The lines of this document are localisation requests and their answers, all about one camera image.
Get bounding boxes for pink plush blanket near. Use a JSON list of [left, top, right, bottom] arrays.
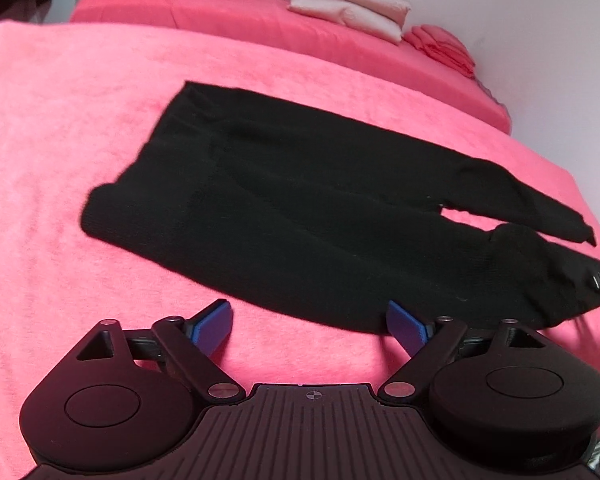
[[0, 22, 600, 479]]

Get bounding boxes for folded red blanket stack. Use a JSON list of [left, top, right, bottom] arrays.
[[403, 24, 476, 79]]

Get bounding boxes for lower pale pink pillow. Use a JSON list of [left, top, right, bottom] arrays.
[[288, 0, 402, 44]]

